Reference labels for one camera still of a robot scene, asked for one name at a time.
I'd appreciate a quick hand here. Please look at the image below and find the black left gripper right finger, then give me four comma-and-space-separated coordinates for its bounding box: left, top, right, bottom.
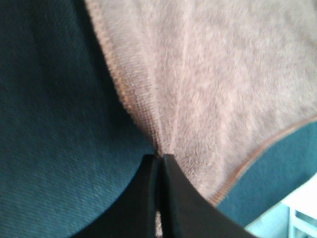
160, 155, 254, 238

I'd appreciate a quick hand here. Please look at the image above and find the brown microfibre towel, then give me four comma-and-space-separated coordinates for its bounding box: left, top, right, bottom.
83, 0, 317, 208

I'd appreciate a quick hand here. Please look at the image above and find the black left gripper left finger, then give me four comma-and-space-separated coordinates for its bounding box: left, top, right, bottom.
73, 155, 158, 238

